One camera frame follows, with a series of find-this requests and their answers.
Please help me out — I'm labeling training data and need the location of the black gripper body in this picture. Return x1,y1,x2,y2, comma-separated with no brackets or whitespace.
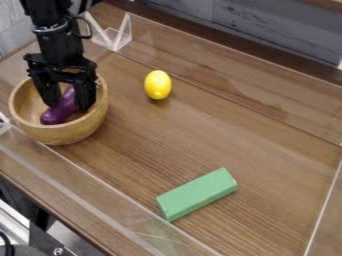
24,53,97,89

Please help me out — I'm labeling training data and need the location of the black metal bracket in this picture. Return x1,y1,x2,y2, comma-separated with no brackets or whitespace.
29,223,76,256

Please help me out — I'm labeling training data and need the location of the brown wooden bowl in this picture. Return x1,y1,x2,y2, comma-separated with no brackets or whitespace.
8,76,109,145

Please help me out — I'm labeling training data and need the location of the clear acrylic tray wall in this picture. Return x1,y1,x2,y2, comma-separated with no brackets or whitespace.
0,14,342,256

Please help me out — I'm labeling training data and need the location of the black cable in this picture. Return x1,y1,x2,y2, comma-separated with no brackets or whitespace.
0,231,15,256

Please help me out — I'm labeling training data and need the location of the green rectangular block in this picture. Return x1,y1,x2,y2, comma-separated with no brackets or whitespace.
156,167,238,222

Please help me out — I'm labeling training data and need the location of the yellow toy lemon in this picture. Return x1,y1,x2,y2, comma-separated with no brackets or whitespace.
144,70,172,100

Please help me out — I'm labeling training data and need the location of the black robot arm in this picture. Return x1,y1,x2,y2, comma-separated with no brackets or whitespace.
19,0,97,111

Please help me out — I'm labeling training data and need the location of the purple toy eggplant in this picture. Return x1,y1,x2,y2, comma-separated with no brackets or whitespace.
40,86,77,125

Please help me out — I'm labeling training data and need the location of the clear acrylic corner bracket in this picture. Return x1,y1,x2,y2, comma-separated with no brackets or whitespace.
84,12,132,52

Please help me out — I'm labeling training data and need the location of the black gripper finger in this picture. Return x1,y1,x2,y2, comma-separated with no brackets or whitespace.
73,80,96,111
32,74,61,107

